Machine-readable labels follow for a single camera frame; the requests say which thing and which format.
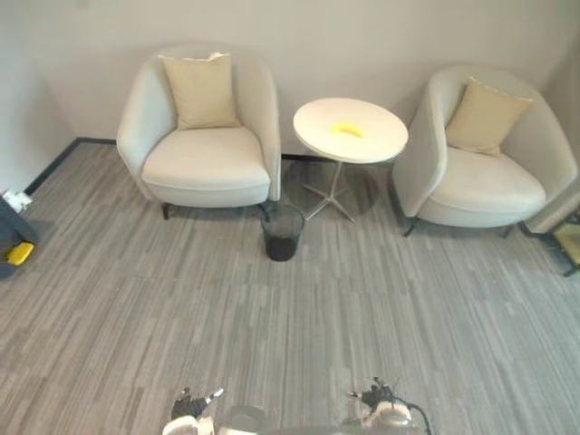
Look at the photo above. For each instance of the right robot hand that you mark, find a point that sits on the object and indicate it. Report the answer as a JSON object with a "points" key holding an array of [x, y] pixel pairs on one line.
{"points": [[376, 393]]}

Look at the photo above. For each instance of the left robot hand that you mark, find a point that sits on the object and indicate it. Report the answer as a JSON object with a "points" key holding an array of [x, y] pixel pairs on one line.
{"points": [[192, 404]]}

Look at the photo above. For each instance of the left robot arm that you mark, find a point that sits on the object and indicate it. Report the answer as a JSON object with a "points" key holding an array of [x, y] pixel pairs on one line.
{"points": [[188, 425]]}

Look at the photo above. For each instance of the black metal shoe rack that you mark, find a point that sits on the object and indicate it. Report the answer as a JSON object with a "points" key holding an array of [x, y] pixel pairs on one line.
{"points": [[568, 244]]}

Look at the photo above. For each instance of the dark translucent waste bin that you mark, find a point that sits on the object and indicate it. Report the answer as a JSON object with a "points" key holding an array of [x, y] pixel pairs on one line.
{"points": [[282, 235]]}

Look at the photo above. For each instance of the yellow box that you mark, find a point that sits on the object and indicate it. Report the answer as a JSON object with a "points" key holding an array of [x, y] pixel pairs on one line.
{"points": [[19, 254]]}

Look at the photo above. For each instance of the cream armchair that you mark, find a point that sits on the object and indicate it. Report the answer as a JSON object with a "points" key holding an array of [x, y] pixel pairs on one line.
{"points": [[485, 190], [204, 167]]}

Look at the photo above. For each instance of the round white side table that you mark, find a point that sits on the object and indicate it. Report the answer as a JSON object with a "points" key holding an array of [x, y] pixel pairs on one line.
{"points": [[351, 131]]}

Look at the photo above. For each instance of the yellow object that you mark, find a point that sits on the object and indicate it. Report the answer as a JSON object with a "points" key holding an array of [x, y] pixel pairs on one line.
{"points": [[346, 129]]}

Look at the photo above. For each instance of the white power strip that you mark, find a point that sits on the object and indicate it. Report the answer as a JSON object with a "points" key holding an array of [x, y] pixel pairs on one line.
{"points": [[16, 199]]}

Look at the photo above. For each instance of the beige square cushion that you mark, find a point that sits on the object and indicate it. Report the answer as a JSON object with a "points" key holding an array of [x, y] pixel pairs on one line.
{"points": [[201, 93], [487, 115]]}

